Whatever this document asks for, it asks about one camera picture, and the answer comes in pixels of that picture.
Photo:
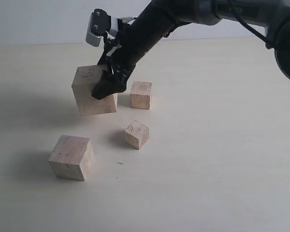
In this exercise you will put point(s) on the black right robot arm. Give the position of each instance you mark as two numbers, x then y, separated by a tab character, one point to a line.
269	20

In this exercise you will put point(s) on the smallest wooden cube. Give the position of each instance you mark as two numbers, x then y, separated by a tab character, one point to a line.
136	134

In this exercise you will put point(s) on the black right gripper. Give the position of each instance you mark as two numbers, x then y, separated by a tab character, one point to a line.
120	56

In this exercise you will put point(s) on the second largest wooden cube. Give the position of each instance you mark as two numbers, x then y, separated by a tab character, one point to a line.
72	157

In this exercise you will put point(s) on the third largest wooden cube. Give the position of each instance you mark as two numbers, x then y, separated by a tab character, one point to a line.
140	95

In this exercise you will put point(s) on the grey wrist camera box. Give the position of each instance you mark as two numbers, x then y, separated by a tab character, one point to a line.
100	26

